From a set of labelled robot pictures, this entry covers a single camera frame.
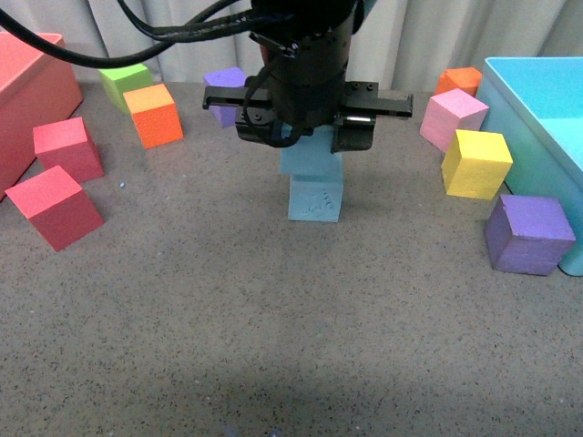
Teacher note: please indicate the purple foam cube near bin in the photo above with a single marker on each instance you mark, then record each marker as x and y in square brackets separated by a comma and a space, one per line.
[527, 235]

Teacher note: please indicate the light blue plastic bin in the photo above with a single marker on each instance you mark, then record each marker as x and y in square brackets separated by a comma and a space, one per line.
[536, 104]

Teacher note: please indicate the red foam cube rear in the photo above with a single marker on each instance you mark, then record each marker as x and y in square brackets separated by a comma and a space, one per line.
[69, 145]

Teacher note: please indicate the red foam cube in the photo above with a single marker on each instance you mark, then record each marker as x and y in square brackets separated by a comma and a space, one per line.
[69, 145]
[57, 206]

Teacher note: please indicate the light blue foam cube embossed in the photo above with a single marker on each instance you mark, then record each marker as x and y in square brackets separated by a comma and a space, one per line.
[315, 198]

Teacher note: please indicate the orange foam cube behind pink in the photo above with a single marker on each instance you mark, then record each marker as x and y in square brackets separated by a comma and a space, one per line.
[467, 79]

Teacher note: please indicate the purple foam cube far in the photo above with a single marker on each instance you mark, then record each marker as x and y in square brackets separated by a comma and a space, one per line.
[229, 77]

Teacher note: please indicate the green foam cube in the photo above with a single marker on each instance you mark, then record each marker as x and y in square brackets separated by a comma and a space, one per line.
[118, 81]

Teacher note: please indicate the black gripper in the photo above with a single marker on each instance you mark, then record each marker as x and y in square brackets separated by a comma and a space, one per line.
[305, 49]

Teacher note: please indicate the orange foam cube left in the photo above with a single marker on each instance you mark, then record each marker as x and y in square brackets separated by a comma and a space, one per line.
[155, 115]

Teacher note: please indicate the yellow foam cube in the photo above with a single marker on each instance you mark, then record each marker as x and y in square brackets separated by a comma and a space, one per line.
[476, 164]

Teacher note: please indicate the red plastic bin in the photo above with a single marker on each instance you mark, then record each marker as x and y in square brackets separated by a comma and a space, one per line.
[36, 89]

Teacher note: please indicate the light blue foam cube plain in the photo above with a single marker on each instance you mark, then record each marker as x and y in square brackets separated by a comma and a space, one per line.
[312, 156]

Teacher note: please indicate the red foam cube front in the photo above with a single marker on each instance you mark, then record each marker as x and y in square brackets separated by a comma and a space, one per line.
[57, 206]

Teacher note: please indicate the grey pleated curtain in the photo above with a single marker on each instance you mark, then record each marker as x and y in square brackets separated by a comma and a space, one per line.
[402, 45]

